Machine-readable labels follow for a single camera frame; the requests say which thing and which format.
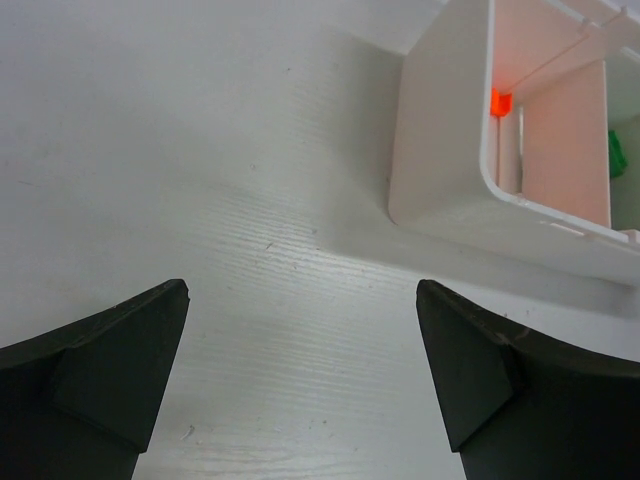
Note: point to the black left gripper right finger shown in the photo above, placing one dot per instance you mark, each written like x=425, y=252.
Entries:
x=519, y=404

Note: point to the white three-compartment container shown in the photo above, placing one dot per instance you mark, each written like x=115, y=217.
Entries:
x=534, y=185

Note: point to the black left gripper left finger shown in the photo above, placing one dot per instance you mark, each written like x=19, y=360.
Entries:
x=81, y=401

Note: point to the small orange lego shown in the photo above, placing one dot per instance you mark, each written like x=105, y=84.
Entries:
x=501, y=104

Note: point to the green lego plate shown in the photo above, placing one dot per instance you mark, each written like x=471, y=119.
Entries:
x=618, y=162

